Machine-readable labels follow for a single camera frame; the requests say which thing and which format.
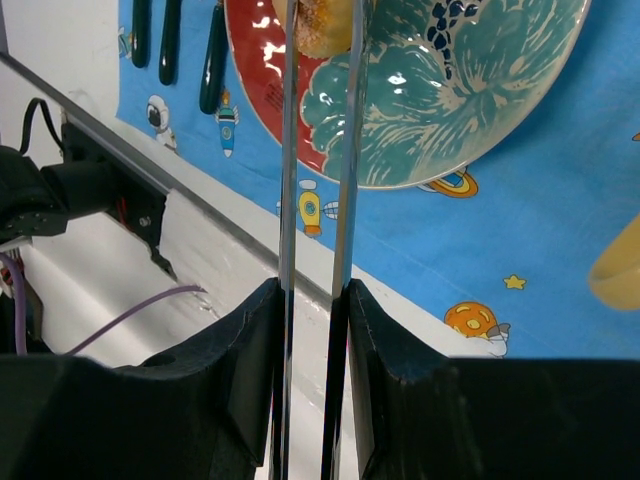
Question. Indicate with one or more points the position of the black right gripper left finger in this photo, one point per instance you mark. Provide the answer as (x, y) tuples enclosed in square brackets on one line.
[(198, 410)]

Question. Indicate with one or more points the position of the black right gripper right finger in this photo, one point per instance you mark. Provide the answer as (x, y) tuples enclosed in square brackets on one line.
[(422, 415)]

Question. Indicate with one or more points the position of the sugared ring doughnut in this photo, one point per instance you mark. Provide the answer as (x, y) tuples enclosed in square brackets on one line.
[(323, 28)]

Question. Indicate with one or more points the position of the metal food tongs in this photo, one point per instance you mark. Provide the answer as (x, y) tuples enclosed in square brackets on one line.
[(343, 255)]

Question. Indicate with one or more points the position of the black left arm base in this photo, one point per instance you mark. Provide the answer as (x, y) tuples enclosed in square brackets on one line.
[(21, 308)]

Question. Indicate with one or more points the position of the blue space-print placemat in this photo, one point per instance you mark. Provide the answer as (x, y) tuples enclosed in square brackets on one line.
[(498, 250)]

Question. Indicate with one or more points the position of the cream yellow mug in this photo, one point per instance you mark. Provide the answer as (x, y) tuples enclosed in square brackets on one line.
[(614, 277)]

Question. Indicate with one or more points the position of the red and teal plate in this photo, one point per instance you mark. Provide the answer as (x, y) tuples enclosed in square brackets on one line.
[(447, 81)]

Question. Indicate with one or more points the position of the gold spoon dark handle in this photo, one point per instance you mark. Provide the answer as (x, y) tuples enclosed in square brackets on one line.
[(215, 62)]

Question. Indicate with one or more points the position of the gold knife dark handle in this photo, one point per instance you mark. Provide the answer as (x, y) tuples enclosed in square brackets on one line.
[(168, 59)]

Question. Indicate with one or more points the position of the gold fork dark handle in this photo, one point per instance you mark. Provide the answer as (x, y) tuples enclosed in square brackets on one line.
[(140, 32)]

